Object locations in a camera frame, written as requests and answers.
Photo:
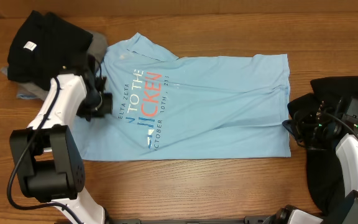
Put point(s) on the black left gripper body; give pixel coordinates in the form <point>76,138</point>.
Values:
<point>96,108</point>

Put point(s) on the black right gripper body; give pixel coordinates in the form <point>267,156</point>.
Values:
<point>309,130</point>

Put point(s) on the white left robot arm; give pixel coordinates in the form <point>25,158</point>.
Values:
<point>48,169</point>

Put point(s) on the black cloth pile right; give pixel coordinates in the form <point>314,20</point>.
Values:
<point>323,170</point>

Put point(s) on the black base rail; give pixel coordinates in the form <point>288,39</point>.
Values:
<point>245,220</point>

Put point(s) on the folded grey garment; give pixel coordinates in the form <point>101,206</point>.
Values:
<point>97,48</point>

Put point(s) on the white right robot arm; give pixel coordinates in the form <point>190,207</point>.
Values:
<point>346,152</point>

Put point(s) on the folded black garment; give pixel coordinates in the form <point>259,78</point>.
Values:
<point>42,46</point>

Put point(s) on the light blue printed t-shirt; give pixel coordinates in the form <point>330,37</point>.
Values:
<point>167,107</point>

